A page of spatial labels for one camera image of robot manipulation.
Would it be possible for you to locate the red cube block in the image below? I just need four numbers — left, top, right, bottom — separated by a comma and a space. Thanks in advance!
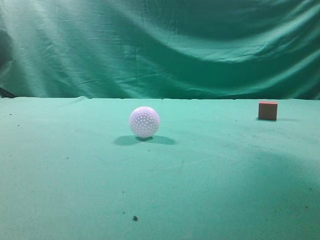
258, 101, 278, 121

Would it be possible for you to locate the white dimpled ball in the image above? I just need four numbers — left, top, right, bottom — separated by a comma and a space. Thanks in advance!
129, 106, 161, 138

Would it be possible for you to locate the green backdrop cloth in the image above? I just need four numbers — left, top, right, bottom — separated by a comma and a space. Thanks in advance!
0, 0, 320, 100

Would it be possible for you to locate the green table cloth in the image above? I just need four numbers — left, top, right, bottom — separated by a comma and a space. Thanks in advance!
0, 97, 320, 240

